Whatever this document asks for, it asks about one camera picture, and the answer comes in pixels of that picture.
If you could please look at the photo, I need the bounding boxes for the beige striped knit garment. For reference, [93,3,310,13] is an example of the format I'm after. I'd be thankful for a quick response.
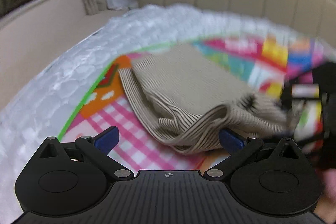
[119,43,291,155]

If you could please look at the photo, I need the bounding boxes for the white quilted mattress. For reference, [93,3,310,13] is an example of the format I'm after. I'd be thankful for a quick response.
[0,3,279,224]

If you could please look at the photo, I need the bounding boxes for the colourful cartoon play mat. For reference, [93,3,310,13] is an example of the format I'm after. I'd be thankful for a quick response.
[61,34,334,171]

